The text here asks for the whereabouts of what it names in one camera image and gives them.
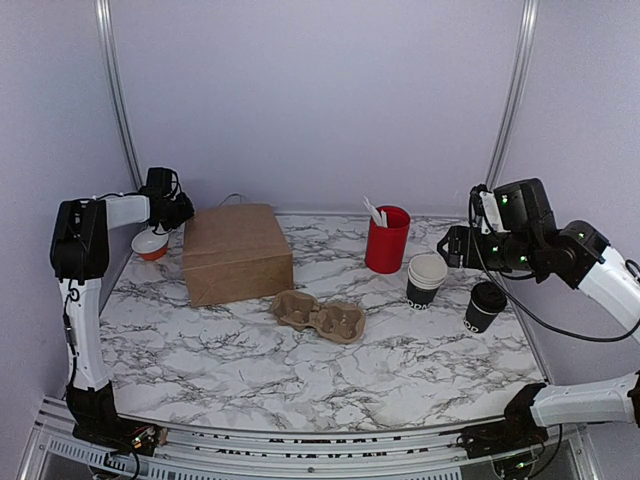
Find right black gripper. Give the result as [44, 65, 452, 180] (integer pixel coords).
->
[437, 225, 541, 273]

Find black plastic cup lid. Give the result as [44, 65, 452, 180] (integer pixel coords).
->
[471, 281, 507, 315]

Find brown paper bag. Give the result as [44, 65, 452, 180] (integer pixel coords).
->
[182, 204, 294, 307]

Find brown pulp cup carrier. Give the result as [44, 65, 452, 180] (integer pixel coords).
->
[270, 290, 366, 345]

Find black paper coffee cup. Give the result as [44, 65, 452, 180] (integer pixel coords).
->
[463, 301, 499, 333]

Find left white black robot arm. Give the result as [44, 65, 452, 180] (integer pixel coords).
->
[50, 188, 194, 445]

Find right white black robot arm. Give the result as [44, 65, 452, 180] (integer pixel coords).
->
[437, 221, 639, 448]

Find stack of paper cups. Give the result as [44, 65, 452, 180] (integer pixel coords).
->
[406, 254, 448, 310]

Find orange white bowl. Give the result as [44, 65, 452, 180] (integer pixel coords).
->
[131, 229, 169, 261]

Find red cylindrical container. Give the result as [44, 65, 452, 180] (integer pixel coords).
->
[365, 206, 411, 274]

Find white wrapped straws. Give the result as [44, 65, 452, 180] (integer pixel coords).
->
[363, 196, 388, 228]

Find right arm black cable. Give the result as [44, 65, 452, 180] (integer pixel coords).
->
[467, 187, 640, 344]

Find right aluminium frame post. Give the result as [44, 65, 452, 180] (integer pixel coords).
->
[482, 0, 541, 189]

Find aluminium frame post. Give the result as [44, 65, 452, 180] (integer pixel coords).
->
[94, 0, 143, 189]
[482, 0, 541, 189]

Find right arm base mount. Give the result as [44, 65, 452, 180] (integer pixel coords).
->
[456, 422, 549, 459]

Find left aluminium frame post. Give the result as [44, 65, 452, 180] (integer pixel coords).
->
[94, 0, 143, 189]

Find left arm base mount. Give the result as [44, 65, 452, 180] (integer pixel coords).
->
[73, 418, 168, 456]

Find front aluminium rail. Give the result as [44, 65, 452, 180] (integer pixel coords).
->
[18, 399, 603, 479]

